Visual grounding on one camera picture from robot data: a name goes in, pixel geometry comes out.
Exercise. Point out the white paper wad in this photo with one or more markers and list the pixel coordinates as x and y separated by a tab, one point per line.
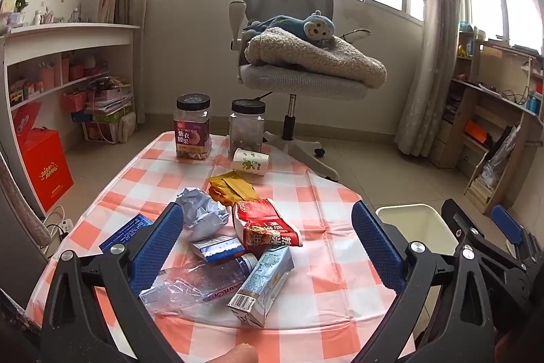
199	214

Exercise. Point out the clear jar black lid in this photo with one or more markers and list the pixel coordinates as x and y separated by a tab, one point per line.
246	129

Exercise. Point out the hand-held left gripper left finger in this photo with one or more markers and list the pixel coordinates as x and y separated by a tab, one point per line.
157	244

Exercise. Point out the orange white checkered tablecloth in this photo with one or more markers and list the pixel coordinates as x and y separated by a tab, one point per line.
323	261

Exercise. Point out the small blue white box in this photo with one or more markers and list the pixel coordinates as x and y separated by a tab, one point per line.
219	248

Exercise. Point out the person's left hand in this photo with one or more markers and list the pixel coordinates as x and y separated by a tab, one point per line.
238	354

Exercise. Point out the red snack bag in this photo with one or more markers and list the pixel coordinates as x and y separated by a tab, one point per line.
265	225

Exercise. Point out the orange box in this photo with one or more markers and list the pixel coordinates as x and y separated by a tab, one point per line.
476	131

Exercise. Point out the grey white office chair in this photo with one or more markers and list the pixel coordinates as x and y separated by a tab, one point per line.
293	82

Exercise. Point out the red paper bag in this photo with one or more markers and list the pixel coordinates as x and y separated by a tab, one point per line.
25	118

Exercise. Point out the pile of papers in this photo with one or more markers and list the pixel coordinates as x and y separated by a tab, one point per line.
108	103

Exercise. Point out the purple label nut jar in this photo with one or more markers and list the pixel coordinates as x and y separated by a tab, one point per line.
193	137

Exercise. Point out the yellow wrapper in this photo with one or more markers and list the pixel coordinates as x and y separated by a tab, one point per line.
233	186

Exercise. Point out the red gift box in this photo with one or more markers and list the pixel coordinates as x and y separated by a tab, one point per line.
44	171

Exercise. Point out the wooden shelf desk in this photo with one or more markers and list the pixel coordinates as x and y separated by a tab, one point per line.
467	125

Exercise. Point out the grey quilted cushion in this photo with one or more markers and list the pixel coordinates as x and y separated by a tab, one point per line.
25	201

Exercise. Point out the blue monkey plush toy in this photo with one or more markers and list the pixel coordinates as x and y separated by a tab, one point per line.
314	27

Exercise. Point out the pink plastic basket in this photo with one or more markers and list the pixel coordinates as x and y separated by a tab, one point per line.
73	101

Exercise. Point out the white paper cup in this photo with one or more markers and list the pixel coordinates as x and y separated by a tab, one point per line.
250	162

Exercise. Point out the crushed clear plastic bottle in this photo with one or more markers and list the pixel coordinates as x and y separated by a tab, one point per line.
195	286

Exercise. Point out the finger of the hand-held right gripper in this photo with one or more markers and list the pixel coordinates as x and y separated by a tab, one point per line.
508	223
463	225

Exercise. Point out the light blue milk carton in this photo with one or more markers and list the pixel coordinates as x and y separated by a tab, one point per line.
265	286

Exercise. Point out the beige fleece blanket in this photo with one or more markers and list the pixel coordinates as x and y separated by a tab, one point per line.
323	57

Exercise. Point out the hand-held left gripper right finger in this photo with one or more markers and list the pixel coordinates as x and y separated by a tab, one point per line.
376	239

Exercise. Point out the white bookshelf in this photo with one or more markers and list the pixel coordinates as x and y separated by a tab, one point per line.
72	33

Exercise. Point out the clear plastic bag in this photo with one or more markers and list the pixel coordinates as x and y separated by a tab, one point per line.
501	154

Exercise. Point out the flat blue box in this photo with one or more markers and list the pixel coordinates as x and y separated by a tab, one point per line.
127	231

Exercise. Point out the white plastic bin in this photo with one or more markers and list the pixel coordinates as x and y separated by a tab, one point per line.
414	227

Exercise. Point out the white power strip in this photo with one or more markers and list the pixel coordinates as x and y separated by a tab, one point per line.
61	225

